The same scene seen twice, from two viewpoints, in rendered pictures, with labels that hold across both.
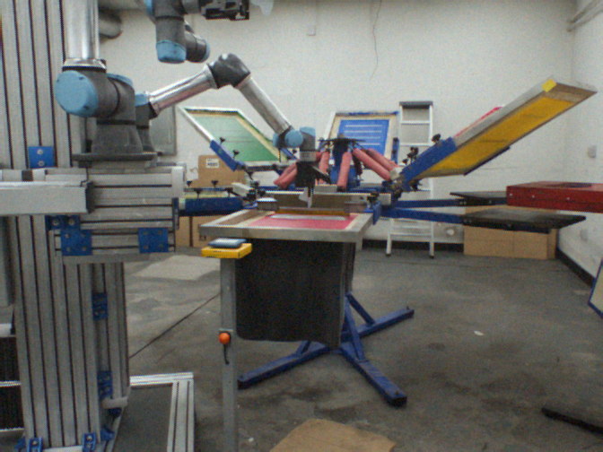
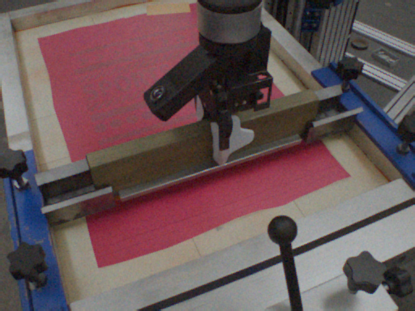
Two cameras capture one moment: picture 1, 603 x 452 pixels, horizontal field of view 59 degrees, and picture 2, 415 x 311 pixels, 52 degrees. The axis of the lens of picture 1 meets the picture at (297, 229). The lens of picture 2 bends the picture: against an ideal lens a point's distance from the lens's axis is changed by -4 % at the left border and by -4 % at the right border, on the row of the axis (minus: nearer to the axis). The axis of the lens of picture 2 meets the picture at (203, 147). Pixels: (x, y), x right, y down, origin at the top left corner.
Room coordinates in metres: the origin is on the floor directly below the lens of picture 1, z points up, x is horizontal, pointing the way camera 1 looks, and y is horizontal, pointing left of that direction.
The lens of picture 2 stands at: (2.79, -0.34, 1.49)
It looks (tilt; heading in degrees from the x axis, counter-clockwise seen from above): 47 degrees down; 144
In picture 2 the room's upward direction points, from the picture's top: straight up
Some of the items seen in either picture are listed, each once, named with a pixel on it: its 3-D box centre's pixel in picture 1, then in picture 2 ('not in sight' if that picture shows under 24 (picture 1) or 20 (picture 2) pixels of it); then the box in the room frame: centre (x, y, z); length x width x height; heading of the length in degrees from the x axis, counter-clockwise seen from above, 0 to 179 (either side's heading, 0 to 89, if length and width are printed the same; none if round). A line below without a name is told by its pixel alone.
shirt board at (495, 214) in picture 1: (438, 215); not in sight; (2.80, -0.75, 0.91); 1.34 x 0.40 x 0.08; 46
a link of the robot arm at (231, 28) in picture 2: (307, 156); (227, 14); (2.44, -0.04, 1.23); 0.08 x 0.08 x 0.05
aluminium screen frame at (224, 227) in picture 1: (301, 218); (166, 87); (2.24, -0.02, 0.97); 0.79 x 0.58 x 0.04; 166
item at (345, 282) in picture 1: (346, 277); not in sight; (2.14, -0.21, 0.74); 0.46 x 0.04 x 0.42; 166
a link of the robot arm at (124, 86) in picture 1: (113, 98); not in sight; (1.65, 0.56, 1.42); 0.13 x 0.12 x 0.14; 165
